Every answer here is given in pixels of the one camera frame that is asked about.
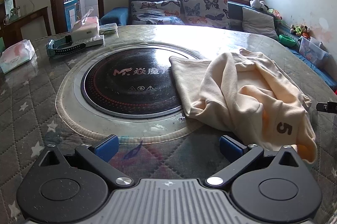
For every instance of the grey pillow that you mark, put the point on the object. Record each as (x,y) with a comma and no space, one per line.
(259,23)

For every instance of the white remote control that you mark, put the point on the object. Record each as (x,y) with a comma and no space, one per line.
(84,34)

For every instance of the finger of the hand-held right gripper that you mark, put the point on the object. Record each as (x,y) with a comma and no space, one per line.
(327,107)

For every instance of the dark wooden sideboard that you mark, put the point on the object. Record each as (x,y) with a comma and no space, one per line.
(31,26)

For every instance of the blue white box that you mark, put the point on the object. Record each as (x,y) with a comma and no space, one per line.
(71,15)

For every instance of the small plush toys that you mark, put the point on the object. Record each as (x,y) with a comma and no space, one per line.
(300,30)

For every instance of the pink tissue pack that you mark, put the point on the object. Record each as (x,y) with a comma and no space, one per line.
(89,21)

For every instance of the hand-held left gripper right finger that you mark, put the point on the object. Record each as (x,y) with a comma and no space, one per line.
(230,148)

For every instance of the grey smart watch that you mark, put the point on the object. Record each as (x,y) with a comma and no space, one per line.
(62,47)

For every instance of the black round induction cooktop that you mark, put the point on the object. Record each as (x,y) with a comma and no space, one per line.
(126,87)

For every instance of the square butterfly print pillow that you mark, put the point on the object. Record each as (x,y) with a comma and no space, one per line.
(205,11)

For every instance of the blue sofa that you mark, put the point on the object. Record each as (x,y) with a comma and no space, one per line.
(115,15)

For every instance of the green tin box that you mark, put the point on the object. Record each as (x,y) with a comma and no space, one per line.
(108,28)

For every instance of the wide butterfly print pillow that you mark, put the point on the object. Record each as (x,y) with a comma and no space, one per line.
(155,13)

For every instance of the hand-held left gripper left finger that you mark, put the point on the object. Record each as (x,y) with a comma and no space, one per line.
(106,147)

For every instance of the panda plush toy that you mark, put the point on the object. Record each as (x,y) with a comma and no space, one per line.
(256,3)

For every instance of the cream shirt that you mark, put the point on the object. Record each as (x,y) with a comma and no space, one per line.
(237,92)

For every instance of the clear storage box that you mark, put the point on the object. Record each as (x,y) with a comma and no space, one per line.
(313,52)

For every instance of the green bowl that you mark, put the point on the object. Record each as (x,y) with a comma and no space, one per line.
(287,40)

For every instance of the white tissue pack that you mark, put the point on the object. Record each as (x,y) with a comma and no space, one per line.
(15,56)

